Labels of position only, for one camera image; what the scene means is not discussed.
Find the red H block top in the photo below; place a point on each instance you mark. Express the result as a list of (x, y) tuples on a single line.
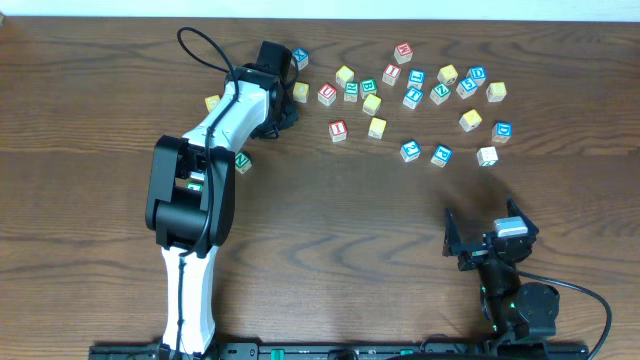
[(403, 53)]

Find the blue d block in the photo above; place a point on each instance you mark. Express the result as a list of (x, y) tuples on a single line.
[(502, 132), (477, 74)]

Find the red i block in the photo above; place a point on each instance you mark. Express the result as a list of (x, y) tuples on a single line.
[(391, 74), (338, 131)]

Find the blue L block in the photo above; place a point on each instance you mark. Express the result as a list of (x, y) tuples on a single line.
[(416, 78)]

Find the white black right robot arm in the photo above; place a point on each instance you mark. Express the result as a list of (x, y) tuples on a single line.
[(518, 311)]

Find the yellow block top middle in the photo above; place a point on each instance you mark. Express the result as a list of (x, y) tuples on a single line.
[(344, 75)]

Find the red U block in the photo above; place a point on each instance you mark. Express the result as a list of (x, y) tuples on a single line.
[(327, 94)]

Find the blue 2 block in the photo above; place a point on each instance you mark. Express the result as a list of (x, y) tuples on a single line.
[(410, 151)]

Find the green B block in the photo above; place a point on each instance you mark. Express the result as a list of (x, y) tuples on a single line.
[(368, 86)]

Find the blue T block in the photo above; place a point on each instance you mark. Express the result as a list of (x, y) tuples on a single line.
[(412, 97)]

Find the green Z block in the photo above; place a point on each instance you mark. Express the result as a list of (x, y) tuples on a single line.
[(440, 93)]

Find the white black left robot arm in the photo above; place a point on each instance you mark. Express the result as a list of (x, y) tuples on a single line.
[(191, 196)]

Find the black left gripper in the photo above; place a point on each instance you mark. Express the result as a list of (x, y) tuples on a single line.
[(282, 120)]

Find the yellow block upper right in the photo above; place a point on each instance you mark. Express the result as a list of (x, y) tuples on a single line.
[(447, 75)]

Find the green N block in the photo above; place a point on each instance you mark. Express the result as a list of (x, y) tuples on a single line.
[(243, 162)]

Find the green F block lower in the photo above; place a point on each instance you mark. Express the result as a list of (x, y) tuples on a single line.
[(194, 186)]

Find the yellow block lower middle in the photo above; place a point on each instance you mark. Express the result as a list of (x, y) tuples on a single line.
[(377, 128)]

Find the green R block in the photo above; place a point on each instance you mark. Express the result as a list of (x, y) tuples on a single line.
[(351, 91)]

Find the yellow block right middle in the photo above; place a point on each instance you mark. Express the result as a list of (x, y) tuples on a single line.
[(470, 120)]

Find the yellow block near left gripper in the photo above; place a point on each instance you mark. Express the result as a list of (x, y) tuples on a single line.
[(301, 92)]

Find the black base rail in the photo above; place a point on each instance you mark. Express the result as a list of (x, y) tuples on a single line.
[(431, 350)]

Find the plain wooden block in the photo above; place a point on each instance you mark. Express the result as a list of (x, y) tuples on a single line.
[(487, 156)]

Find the blue X block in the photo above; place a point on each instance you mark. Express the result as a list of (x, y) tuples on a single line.
[(301, 57)]

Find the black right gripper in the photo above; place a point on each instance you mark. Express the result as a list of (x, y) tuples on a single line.
[(482, 252)]

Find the yellow block far left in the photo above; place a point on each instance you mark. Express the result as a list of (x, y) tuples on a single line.
[(211, 102)]

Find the blue P block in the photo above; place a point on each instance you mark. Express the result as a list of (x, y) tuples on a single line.
[(441, 156)]

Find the yellow block far right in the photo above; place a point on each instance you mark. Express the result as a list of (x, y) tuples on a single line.
[(496, 92)]

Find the blue D block lower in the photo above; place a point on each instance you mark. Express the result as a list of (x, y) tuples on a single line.
[(502, 132)]

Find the yellow block below B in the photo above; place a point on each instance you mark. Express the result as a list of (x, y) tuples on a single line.
[(371, 104)]

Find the blue D block upper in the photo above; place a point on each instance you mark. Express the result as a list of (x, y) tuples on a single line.
[(477, 74)]

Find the blue S block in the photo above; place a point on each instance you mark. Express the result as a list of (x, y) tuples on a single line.
[(466, 87)]

